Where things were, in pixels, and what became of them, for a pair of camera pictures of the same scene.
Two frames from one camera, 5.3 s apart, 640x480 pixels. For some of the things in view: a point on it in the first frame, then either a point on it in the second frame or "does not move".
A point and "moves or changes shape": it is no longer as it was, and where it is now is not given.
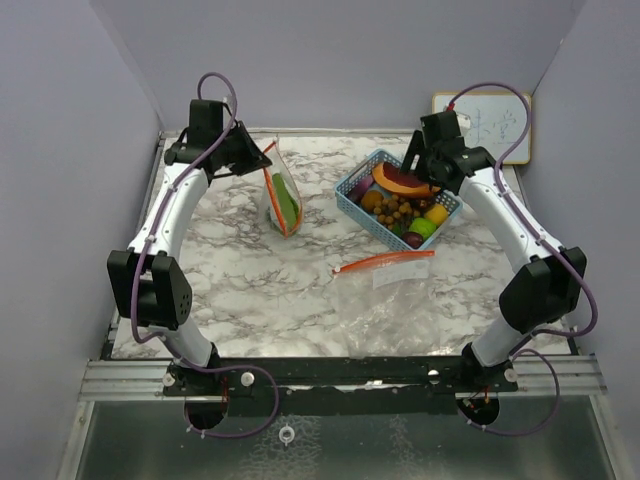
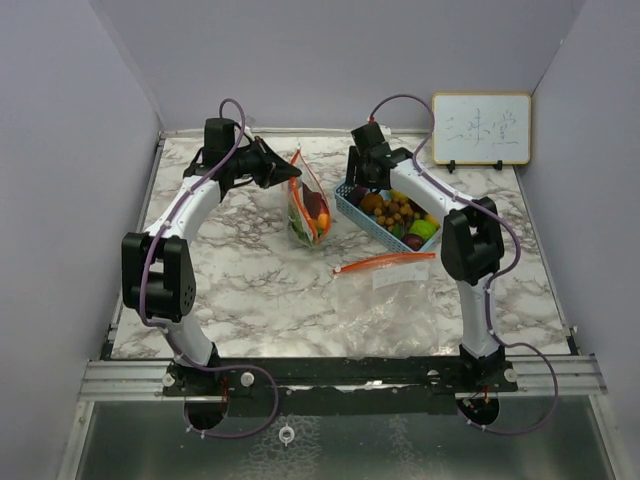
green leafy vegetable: x=287 y=205 to x=297 y=225
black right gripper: x=415 y=148 to x=355 y=175
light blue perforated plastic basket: x=365 y=171 does not move
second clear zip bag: x=390 y=307 does not move
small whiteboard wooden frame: x=497 y=122 does not move
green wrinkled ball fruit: x=423 y=226 does not move
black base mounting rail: x=342 y=386 does not move
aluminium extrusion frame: x=148 y=380 does not move
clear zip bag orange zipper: x=281 y=193 to x=308 y=209
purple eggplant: x=356 y=192 does not move
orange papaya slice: x=392 y=177 moves or changes shape
